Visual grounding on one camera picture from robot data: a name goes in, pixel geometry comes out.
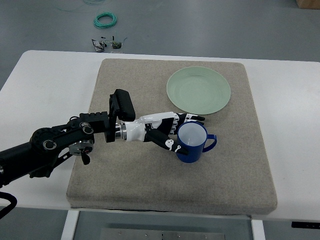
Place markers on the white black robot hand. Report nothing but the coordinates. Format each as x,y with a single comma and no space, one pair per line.
158,128

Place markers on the blue mug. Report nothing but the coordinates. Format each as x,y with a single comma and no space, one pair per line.
194,137

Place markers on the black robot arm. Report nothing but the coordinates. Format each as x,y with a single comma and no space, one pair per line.
41,154

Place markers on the light green plate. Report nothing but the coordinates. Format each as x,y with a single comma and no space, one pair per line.
198,90

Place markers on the grey fabric mat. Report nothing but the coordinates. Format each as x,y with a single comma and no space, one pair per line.
234,178

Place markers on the black table control panel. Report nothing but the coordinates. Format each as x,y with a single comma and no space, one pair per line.
305,225

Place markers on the cardboard box corner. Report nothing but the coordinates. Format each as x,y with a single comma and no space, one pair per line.
308,4

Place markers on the white table leg frame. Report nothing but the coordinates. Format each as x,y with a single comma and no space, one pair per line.
70,225

